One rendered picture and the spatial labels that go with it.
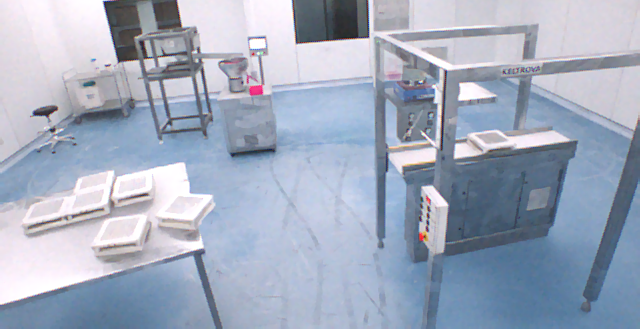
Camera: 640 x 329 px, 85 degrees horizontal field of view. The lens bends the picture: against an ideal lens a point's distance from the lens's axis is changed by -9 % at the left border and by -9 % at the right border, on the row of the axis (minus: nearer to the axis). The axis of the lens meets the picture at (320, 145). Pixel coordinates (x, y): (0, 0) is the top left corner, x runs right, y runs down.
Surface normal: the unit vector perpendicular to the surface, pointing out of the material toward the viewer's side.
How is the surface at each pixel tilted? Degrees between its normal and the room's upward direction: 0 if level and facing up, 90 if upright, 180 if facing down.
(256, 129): 91
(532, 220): 90
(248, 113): 90
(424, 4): 90
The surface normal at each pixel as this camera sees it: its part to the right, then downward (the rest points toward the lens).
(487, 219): 0.15, 0.40
